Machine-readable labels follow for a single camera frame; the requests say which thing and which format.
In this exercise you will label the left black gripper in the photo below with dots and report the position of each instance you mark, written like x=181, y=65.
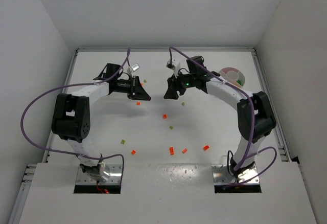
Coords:
x=133, y=88

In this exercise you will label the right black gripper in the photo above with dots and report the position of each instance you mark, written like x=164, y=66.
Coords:
x=177, y=85

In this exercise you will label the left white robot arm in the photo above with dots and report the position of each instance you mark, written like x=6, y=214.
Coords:
x=71, y=118

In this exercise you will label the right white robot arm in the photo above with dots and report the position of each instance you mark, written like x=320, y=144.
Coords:
x=255, y=117

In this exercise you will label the white divided bowl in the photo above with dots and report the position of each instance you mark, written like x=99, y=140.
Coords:
x=232, y=75

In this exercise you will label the orange double lego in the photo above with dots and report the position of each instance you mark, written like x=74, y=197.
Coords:
x=171, y=149

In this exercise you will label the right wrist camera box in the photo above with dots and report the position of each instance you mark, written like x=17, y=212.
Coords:
x=174, y=66

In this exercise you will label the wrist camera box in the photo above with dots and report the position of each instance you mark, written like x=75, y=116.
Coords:
x=174, y=66
x=132, y=69

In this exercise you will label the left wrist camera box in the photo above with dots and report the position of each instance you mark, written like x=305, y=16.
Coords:
x=132, y=69

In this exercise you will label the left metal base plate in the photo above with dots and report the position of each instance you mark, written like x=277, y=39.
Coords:
x=107, y=174

